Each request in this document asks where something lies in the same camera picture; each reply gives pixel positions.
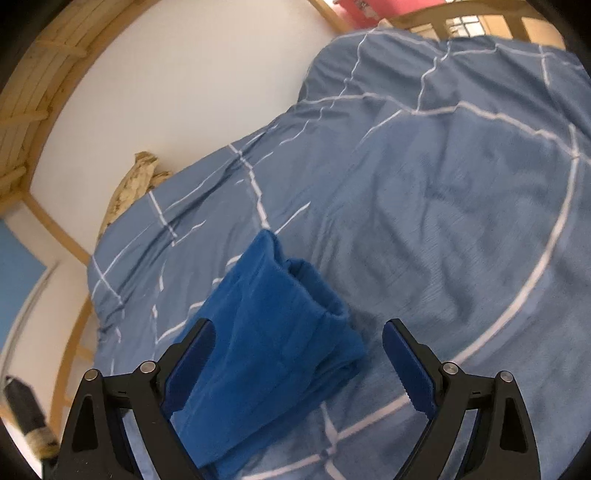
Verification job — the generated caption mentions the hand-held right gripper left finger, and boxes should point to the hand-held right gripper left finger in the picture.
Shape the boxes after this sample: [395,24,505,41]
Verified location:
[54,318,218,480]

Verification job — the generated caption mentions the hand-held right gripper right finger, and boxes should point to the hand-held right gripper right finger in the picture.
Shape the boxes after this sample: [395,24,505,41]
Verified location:
[382,318,543,480]

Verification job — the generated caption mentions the blue pants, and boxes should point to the blue pants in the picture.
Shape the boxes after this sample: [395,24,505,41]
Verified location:
[168,229,369,480]

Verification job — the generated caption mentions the blue checked duvet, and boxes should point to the blue checked duvet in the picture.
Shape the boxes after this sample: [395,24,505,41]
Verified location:
[87,25,591,480]

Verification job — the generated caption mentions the beige patterned pillow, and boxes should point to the beige patterned pillow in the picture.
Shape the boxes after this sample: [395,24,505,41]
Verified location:
[98,151,172,243]

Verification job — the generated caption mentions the red storage bin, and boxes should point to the red storage bin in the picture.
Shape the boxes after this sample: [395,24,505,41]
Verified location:
[332,0,393,24]

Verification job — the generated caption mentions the blue wall panel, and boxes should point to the blue wall panel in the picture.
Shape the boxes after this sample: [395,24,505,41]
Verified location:
[0,219,47,342]

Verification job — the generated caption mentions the wooden bunk bed frame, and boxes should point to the wooden bunk bed frame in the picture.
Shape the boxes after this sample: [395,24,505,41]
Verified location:
[0,0,571,444]

